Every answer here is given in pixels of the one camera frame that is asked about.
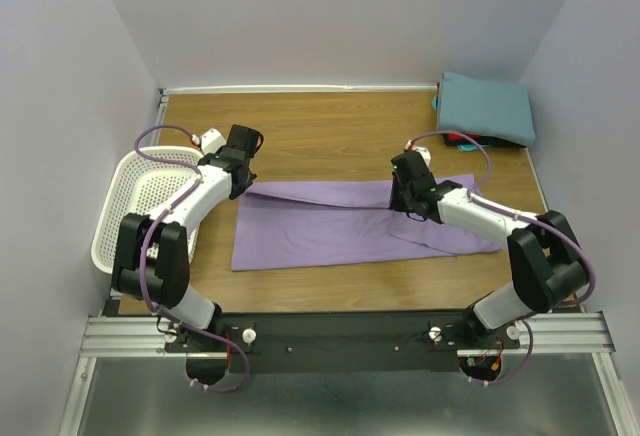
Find white perforated plastic basket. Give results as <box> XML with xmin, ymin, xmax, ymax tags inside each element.
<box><xmin>91</xmin><ymin>146</ymin><xmax>201</xmax><ymax>274</ymax></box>

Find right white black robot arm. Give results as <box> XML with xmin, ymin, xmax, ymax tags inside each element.
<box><xmin>390</xmin><ymin>150</ymin><xmax>594</xmax><ymax>348</ymax></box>

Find folded red t shirt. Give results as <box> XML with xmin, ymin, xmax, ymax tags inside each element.
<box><xmin>443</xmin><ymin>132</ymin><xmax>482</xmax><ymax>145</ymax></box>

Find purple t shirt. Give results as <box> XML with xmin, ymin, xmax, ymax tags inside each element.
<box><xmin>231</xmin><ymin>180</ymin><xmax>500</xmax><ymax>272</ymax></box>

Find aluminium extrusion rail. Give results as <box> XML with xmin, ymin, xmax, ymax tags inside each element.
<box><xmin>80</xmin><ymin>313</ymin><xmax>615</xmax><ymax>358</ymax></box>

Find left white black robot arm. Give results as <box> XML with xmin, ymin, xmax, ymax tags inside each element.
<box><xmin>111</xmin><ymin>124</ymin><xmax>264</xmax><ymax>351</ymax></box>

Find folded teal t shirt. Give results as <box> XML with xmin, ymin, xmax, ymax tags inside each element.
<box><xmin>436</xmin><ymin>72</ymin><xmax>536</xmax><ymax>147</ymax></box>

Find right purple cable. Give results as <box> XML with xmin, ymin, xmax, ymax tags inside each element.
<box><xmin>407</xmin><ymin>129</ymin><xmax>597</xmax><ymax>307</ymax></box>

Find folded turquoise t shirt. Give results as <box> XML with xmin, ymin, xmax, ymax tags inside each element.
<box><xmin>432</xmin><ymin>96</ymin><xmax>478</xmax><ymax>152</ymax></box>

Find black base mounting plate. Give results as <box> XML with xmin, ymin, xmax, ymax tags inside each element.
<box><xmin>165</xmin><ymin>309</ymin><xmax>520</xmax><ymax>374</ymax></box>

